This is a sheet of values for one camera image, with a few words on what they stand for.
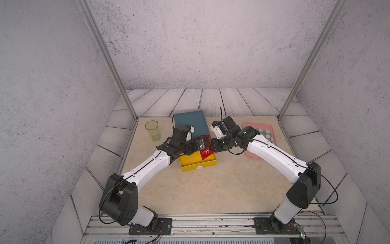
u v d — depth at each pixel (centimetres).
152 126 99
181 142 65
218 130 64
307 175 44
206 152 81
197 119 91
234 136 58
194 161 79
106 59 87
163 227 73
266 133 108
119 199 42
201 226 75
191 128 79
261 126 120
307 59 89
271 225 65
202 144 73
